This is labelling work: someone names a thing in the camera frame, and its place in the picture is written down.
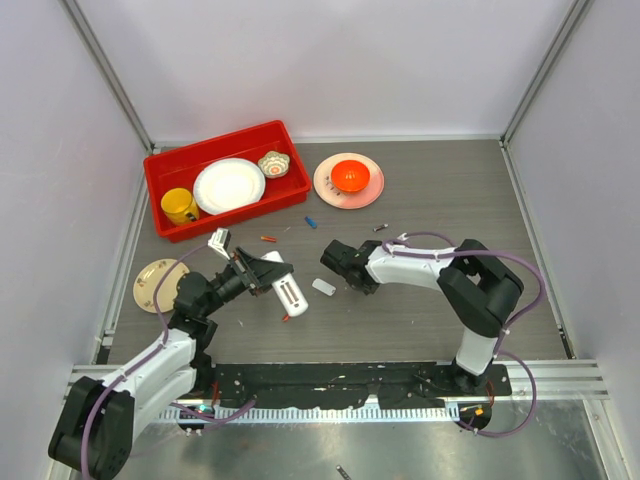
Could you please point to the yellow mug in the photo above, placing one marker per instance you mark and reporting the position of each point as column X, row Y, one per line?
column 179, row 206

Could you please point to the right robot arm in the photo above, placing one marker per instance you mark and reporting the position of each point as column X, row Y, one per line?
column 480, row 289

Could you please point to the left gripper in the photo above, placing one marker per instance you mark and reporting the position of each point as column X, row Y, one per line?
column 259, row 273

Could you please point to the small dark object on floor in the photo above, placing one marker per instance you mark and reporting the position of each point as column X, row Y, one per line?
column 342, row 472

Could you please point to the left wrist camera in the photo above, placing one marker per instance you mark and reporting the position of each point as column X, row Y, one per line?
column 219, row 242

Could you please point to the blue battery near orange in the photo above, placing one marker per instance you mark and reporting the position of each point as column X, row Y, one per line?
column 311, row 222

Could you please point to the white cable duct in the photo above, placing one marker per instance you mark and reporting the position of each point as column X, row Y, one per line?
column 369, row 413

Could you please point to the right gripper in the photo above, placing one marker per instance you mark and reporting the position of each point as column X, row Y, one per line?
column 367, row 290

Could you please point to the red plastic bin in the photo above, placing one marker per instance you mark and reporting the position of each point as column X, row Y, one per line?
column 178, row 168

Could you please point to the pink plate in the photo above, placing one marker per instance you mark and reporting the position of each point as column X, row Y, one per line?
column 349, row 201

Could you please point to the white paper plate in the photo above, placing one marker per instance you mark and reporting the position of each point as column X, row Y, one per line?
column 228, row 184

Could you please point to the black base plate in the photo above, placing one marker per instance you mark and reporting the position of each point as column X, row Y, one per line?
column 338, row 386

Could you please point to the orange bowl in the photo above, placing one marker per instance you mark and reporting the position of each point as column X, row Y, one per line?
column 350, row 176

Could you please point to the small flower-shaped bowl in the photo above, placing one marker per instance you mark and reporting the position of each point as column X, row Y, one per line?
column 274, row 164

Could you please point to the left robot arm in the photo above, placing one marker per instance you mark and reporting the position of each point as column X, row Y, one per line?
column 101, row 418

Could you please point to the white battery cover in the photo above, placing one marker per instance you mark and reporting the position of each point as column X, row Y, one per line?
column 323, row 287

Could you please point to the cream floral plate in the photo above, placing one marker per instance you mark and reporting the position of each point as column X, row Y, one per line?
column 148, row 279

